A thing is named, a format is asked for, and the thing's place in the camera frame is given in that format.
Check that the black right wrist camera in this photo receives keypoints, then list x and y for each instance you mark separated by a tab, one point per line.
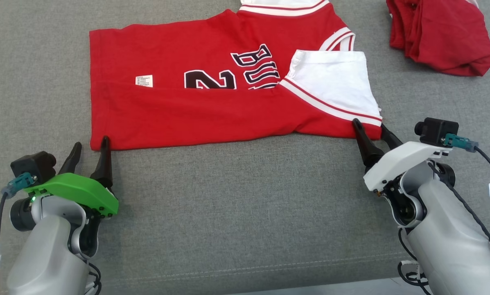
437	130

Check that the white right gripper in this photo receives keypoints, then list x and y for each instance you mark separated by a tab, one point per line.
400	162

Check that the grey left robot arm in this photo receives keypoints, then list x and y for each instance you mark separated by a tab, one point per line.
44	254

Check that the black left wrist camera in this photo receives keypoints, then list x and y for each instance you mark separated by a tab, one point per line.
32	166

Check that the red white-trimmed jersey shirt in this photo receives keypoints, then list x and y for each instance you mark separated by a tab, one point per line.
179	114

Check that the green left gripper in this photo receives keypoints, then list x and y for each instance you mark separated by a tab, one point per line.
81	190

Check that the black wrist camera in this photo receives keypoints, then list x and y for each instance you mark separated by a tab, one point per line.
32	166
437	130

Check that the grey fabric sofa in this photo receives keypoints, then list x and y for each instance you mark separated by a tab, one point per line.
244	213

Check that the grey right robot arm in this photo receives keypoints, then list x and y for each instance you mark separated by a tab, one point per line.
445	246

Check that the red basketball shorts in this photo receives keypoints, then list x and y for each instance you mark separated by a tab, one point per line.
441	37

